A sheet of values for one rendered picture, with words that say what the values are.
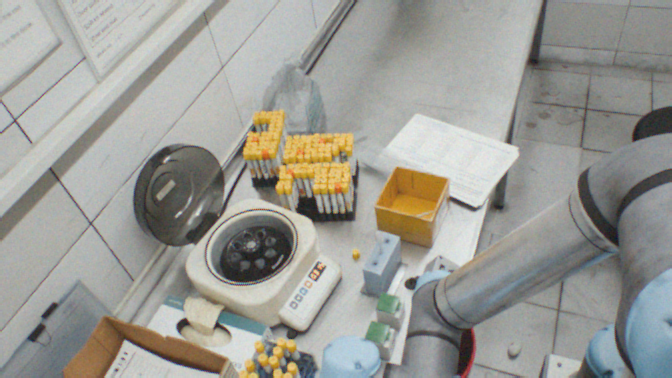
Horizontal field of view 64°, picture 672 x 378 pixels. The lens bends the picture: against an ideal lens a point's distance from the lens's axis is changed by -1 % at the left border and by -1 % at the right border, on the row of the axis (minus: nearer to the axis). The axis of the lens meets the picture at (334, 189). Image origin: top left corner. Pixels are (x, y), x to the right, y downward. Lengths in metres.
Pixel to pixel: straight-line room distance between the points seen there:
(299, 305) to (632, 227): 0.77
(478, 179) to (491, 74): 0.45
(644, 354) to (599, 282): 1.88
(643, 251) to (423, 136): 1.05
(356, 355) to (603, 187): 0.36
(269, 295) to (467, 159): 0.62
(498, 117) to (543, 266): 0.96
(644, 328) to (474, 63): 1.38
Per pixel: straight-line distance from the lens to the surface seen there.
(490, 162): 1.39
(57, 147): 1.00
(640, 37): 3.26
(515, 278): 0.64
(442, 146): 1.43
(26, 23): 0.99
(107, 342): 1.16
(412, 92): 1.63
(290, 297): 1.12
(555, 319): 2.18
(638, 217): 0.48
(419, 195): 1.30
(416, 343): 0.75
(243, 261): 1.14
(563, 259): 0.61
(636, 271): 0.46
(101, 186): 1.13
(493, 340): 2.10
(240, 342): 1.08
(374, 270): 1.07
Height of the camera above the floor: 1.86
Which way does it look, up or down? 46 degrees down
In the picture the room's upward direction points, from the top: 12 degrees counter-clockwise
